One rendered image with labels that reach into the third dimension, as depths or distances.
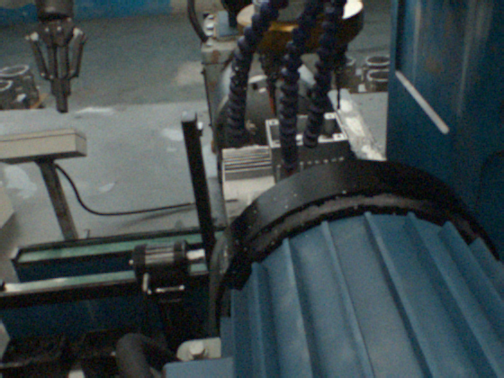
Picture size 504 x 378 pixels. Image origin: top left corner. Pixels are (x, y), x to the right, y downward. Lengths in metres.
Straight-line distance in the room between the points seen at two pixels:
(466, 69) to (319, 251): 0.47
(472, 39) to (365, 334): 0.51
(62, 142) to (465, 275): 0.98
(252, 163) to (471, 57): 0.37
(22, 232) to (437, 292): 1.24
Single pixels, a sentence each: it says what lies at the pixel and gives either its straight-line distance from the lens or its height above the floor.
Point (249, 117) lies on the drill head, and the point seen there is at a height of 1.08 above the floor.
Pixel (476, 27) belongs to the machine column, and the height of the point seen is 1.33.
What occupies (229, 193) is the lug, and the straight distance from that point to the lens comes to 0.84.
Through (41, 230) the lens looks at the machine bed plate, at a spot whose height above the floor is 0.80.
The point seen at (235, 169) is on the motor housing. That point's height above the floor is 1.10.
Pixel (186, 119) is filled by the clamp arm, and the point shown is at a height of 1.25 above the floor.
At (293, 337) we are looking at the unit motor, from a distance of 0.26.
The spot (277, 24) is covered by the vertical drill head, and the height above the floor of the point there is 1.33.
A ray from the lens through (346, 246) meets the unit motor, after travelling 0.28.
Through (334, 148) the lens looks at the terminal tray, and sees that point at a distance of 0.84.
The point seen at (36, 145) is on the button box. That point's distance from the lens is 1.19.
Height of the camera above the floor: 1.53
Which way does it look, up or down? 32 degrees down
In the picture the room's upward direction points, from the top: 6 degrees counter-clockwise
